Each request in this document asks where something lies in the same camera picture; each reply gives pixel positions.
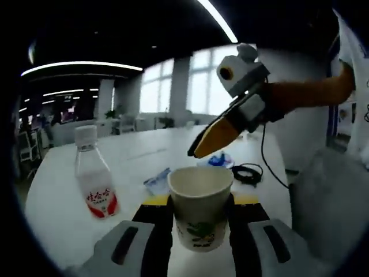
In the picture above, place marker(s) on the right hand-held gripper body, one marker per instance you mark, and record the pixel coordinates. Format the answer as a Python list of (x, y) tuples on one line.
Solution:
[(242, 75)]

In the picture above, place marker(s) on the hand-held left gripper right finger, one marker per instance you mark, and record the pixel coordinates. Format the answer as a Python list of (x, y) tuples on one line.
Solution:
[(248, 231)]

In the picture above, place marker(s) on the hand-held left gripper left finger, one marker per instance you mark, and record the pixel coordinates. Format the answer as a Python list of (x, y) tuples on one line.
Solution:
[(155, 236)]

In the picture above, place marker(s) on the blue tissue pack pink flowers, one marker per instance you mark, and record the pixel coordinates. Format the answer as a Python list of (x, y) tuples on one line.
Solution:
[(219, 160)]

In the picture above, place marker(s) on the white blue wipes packet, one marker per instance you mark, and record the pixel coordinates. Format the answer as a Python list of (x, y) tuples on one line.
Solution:
[(157, 181)]

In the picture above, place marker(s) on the white paper cup green print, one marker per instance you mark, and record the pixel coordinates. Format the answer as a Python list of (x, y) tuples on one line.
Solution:
[(199, 202)]

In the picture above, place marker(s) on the clear plastic bottle red label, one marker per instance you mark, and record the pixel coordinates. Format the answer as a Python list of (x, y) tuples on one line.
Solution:
[(95, 179)]

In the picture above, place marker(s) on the wide window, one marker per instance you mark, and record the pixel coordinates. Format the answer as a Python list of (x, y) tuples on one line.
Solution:
[(207, 83)]

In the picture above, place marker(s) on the straight ceiling light strip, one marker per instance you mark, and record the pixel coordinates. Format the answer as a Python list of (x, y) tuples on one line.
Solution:
[(219, 20)]

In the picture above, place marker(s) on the narrow window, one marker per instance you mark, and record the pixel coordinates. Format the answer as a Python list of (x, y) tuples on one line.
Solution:
[(157, 86)]

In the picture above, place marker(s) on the person's grey trousers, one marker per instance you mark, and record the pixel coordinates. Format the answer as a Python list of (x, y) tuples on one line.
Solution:
[(325, 202)]

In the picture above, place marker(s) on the green potted plant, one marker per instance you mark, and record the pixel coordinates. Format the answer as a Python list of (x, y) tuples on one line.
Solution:
[(112, 113)]

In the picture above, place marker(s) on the white table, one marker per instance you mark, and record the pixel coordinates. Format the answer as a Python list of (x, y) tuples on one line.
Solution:
[(57, 202)]

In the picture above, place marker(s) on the person's white shirt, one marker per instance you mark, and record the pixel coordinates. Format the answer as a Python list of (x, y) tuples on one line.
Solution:
[(354, 86)]

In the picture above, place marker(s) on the curved ceiling light strip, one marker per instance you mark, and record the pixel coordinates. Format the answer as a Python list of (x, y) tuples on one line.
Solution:
[(80, 67)]

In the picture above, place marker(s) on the white office chair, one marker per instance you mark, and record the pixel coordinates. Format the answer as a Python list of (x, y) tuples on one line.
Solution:
[(28, 145)]

